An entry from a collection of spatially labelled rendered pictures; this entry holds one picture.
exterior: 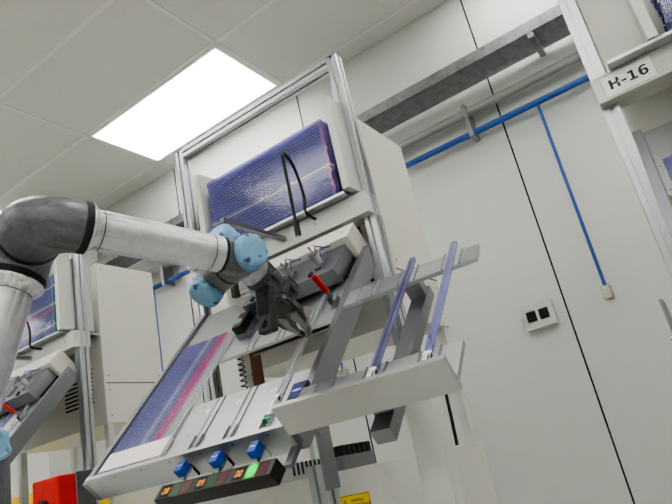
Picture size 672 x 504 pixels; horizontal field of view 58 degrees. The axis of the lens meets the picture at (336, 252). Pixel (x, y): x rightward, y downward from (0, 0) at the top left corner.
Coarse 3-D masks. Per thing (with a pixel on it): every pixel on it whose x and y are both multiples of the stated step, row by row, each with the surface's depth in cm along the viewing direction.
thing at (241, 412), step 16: (272, 384) 145; (288, 384) 141; (224, 400) 153; (240, 400) 148; (256, 400) 143; (192, 416) 155; (208, 416) 150; (224, 416) 146; (240, 416) 141; (256, 416) 137; (272, 416) 132; (192, 432) 148; (208, 432) 144; (224, 432) 139; (240, 432) 135; (176, 448) 146
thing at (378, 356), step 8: (408, 264) 143; (408, 272) 139; (408, 280) 137; (400, 288) 133; (400, 296) 130; (400, 304) 128; (392, 312) 125; (392, 320) 122; (384, 328) 120; (392, 328) 121; (384, 336) 118; (384, 344) 115; (376, 352) 114; (384, 352) 114; (376, 360) 111
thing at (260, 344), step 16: (336, 288) 170; (304, 304) 174; (208, 320) 209; (224, 320) 200; (320, 320) 159; (208, 336) 196; (256, 336) 174; (272, 336) 168; (288, 336) 163; (240, 352) 171; (256, 352) 176
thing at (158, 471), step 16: (256, 432) 127; (272, 432) 125; (192, 448) 137; (208, 448) 134; (224, 448) 132; (240, 448) 131; (272, 448) 128; (288, 448) 127; (144, 464) 144; (160, 464) 142; (176, 464) 140; (208, 464) 137; (240, 464) 134; (96, 480) 153; (112, 480) 151; (128, 480) 149; (144, 480) 147; (160, 480) 146; (176, 480) 144; (112, 496) 155
